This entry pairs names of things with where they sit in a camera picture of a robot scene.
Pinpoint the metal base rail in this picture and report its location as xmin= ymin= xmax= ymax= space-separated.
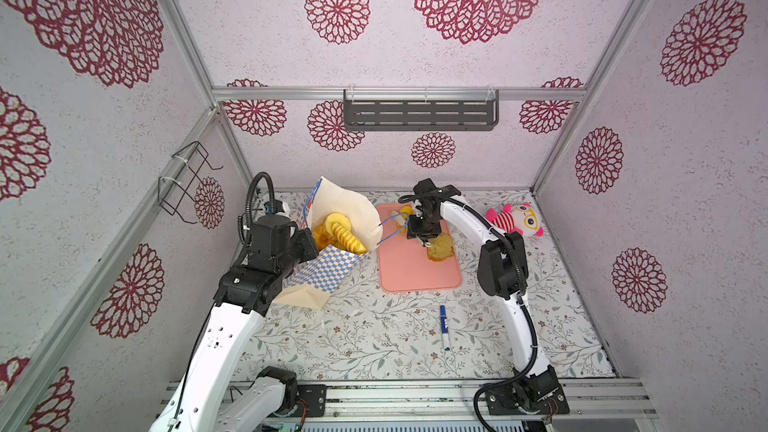
xmin=158 ymin=379 xmax=660 ymax=432

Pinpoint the bundt bread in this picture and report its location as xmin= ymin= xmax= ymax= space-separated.
xmin=312 ymin=225 xmax=337 ymax=252

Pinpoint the ridged spiral bread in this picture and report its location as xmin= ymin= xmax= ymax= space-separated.
xmin=324 ymin=213 xmax=367 ymax=255

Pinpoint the toast slice bread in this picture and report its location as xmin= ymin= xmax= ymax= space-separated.
xmin=426 ymin=233 xmax=455 ymax=262

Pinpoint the blue marker pen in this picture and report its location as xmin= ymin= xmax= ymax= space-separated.
xmin=439 ymin=305 xmax=451 ymax=352

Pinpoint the pink plush toy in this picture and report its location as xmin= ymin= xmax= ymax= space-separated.
xmin=485 ymin=203 xmax=544 ymax=237

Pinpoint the checkered paper bag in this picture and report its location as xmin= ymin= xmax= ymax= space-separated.
xmin=274 ymin=177 xmax=394 ymax=310

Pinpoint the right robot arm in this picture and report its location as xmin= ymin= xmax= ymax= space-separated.
xmin=398 ymin=178 xmax=569 ymax=431

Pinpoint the black wire rack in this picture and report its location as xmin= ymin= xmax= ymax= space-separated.
xmin=156 ymin=141 xmax=225 ymax=229

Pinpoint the grey wall shelf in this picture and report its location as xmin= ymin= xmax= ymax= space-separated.
xmin=342 ymin=89 xmax=500 ymax=132

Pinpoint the yellow twisted bread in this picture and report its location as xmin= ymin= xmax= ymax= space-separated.
xmin=399 ymin=205 xmax=413 ymax=219

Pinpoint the pink tray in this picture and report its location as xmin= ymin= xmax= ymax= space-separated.
xmin=376 ymin=203 xmax=462 ymax=293

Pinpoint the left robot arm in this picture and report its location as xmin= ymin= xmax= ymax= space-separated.
xmin=150 ymin=172 xmax=318 ymax=431

